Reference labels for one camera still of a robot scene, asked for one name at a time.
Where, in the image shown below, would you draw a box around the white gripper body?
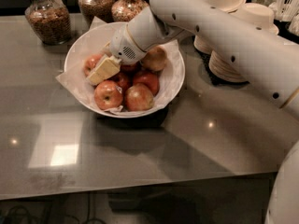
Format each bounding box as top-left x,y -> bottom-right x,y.
109,24 -> 146,64

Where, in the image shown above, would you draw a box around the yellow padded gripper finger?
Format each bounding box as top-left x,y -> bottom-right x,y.
87,55 -> 121,86

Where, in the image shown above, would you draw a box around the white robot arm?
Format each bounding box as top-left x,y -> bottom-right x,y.
111,0 -> 299,119

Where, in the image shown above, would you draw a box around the small red apple centre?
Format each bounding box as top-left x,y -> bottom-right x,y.
111,72 -> 132,92

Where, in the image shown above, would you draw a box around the yellow-red apple top right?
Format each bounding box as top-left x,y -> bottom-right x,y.
140,46 -> 167,72

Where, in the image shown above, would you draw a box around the red-yellow apple front right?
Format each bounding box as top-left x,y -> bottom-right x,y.
124,83 -> 154,111

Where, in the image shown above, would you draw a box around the white bowl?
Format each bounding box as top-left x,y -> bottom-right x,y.
64,21 -> 186,119

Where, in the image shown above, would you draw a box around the glass cereal jar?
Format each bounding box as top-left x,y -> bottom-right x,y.
111,0 -> 149,21
25,0 -> 71,45
78,0 -> 115,25

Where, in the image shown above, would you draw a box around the glass cereal jar left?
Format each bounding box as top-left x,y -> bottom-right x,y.
25,0 -> 71,45

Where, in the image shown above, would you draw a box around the black mat under bowls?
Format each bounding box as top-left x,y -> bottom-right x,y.
199,47 -> 250,87

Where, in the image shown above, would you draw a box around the front stack paper bowls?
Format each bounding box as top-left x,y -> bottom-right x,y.
208,3 -> 279,82

